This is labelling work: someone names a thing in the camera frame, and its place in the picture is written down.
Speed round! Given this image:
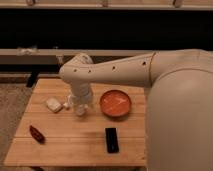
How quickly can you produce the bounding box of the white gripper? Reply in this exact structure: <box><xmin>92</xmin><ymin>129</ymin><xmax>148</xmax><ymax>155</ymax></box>
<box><xmin>67</xmin><ymin>87</ymin><xmax>93</xmax><ymax>116</ymax></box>

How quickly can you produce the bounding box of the dark red dried pepper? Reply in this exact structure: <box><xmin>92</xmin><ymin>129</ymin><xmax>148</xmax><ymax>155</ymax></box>
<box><xmin>30</xmin><ymin>126</ymin><xmax>45</xmax><ymax>143</ymax></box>

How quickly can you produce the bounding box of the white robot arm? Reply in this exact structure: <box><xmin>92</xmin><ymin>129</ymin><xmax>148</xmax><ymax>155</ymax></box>
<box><xmin>60</xmin><ymin>49</ymin><xmax>213</xmax><ymax>171</ymax></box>

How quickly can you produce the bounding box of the white crumpled cloth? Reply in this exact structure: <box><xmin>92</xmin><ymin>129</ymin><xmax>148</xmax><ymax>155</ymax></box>
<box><xmin>46</xmin><ymin>98</ymin><xmax>62</xmax><ymax>113</ymax></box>

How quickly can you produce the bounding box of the orange round plate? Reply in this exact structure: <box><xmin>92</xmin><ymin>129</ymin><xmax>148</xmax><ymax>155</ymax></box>
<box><xmin>99</xmin><ymin>90</ymin><xmax>132</xmax><ymax>117</ymax></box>

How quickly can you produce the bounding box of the wooden table board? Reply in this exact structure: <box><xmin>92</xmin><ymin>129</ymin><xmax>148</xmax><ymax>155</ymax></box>
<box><xmin>4</xmin><ymin>79</ymin><xmax>146</xmax><ymax>167</ymax></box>

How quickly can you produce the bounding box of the black rectangular bar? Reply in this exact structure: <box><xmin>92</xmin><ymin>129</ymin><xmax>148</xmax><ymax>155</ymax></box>
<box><xmin>105</xmin><ymin>128</ymin><xmax>119</xmax><ymax>153</ymax></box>

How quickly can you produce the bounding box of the wooden horizontal rail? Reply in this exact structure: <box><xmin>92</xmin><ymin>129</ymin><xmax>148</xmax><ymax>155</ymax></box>
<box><xmin>0</xmin><ymin>48</ymin><xmax>149</xmax><ymax>64</ymax></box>

